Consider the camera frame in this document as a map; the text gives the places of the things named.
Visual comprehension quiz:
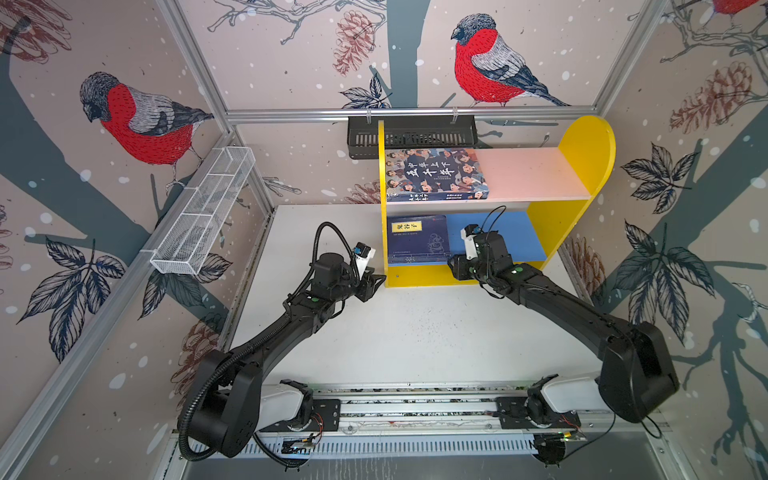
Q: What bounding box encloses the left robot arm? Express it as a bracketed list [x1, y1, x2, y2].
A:
[177, 243, 386, 462]

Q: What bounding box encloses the yellow pink blue bookshelf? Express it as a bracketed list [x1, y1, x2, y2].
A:
[376, 115, 617, 289]

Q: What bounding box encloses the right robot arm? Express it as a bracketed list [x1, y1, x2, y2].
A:
[448, 224, 680, 423]

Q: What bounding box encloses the black slotted wall basket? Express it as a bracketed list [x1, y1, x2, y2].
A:
[347, 115, 478, 160]

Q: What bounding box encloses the white wire mesh basket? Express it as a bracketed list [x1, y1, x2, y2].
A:
[150, 146, 255, 275]

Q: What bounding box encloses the large illustrated box book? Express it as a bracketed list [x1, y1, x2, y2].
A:
[384, 148, 490, 202]

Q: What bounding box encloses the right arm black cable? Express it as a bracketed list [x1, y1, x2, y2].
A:
[479, 205, 508, 234]

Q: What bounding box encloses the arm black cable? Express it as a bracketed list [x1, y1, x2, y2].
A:
[311, 221, 358, 274]
[479, 205, 508, 234]

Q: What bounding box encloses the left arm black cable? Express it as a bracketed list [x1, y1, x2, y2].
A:
[311, 221, 358, 274]

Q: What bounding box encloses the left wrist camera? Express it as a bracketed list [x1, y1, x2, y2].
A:
[352, 242, 376, 278]

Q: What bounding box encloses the blue book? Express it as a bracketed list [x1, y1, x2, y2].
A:
[387, 215, 450, 259]
[388, 255, 448, 267]

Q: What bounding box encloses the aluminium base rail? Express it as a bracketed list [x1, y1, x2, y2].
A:
[234, 384, 650, 465]

